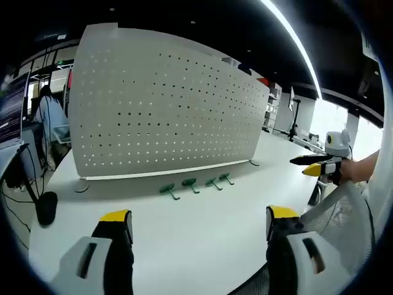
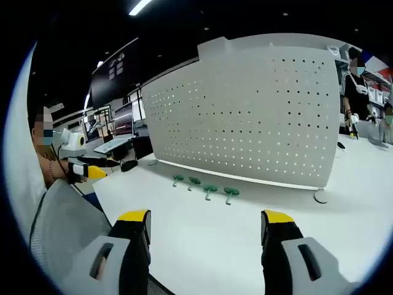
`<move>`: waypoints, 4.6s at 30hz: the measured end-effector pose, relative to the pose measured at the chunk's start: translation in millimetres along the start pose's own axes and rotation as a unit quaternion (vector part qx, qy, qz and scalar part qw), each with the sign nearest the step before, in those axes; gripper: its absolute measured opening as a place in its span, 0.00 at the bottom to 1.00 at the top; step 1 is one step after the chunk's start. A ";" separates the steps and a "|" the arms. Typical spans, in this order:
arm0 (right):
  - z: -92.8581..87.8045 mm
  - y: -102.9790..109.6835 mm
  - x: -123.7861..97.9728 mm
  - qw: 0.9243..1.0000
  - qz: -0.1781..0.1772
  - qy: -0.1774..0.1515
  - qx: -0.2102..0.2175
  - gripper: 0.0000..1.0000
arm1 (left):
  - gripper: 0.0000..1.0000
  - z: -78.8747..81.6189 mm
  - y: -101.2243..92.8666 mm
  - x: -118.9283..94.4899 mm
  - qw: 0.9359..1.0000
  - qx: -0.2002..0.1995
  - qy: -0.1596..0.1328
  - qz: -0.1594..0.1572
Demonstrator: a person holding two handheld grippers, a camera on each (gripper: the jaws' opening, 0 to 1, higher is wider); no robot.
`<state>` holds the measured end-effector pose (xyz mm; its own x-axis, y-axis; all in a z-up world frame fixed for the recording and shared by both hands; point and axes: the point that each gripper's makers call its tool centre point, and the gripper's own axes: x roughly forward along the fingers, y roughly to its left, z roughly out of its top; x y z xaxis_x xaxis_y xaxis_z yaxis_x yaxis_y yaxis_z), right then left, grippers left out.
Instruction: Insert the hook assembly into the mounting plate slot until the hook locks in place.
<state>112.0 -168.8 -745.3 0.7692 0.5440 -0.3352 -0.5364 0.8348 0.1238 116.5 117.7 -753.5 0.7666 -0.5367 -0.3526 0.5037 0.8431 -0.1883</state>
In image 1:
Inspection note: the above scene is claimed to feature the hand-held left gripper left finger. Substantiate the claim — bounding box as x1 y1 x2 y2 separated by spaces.
50 209 135 295

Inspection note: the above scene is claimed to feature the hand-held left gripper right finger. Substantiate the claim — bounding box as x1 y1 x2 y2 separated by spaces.
265 205 351 295

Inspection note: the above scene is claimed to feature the white perforated mounting plate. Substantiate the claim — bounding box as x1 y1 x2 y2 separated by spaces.
68 23 271 194

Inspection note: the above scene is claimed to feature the person's right hand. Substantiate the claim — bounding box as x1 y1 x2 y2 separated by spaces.
339 157 359 186

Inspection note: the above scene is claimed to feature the black tripod with screen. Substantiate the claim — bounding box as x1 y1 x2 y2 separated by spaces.
281 85 301 142

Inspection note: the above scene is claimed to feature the white mesh chair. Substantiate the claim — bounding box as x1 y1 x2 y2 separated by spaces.
302 180 378 279

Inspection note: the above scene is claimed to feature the white storage shelf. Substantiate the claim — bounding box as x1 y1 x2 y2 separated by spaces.
262 82 282 133

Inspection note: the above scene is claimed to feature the black monitor stand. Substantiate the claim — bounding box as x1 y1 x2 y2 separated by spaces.
17 143 59 227

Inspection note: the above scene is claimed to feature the ceiling light strip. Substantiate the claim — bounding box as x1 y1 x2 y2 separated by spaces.
265 0 324 101

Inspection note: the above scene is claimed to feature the computer monitor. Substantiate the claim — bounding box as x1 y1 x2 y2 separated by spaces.
0 69 31 151

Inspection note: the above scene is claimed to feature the black cable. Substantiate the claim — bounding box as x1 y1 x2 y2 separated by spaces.
0 179 39 250

